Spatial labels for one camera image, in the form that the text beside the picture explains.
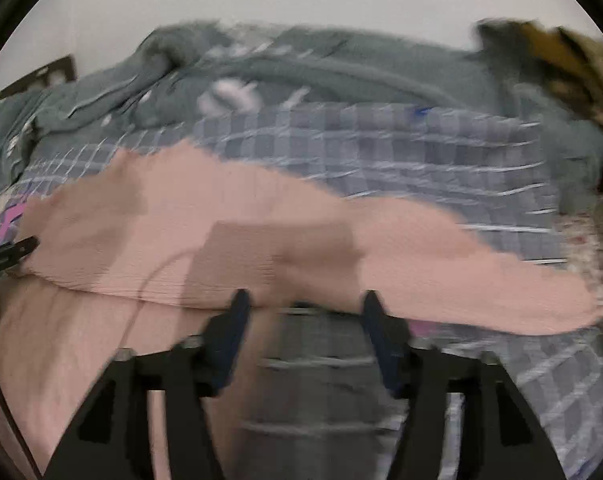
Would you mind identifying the grey-green fleece blanket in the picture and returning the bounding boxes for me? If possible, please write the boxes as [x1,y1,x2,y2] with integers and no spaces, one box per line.
[0,21,603,214]

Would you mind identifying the dark wooden headboard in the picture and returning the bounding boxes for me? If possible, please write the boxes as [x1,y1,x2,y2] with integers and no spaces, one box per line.
[0,55,76,101]

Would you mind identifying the grey checked quilt with stars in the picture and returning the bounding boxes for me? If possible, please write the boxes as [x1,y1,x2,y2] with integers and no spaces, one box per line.
[0,105,603,479]

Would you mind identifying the pink knit sweater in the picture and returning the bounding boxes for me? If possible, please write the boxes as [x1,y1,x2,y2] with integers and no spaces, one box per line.
[0,142,599,465]

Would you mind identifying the brown clothes pile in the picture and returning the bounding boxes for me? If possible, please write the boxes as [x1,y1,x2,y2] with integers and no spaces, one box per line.
[476,20,603,127]

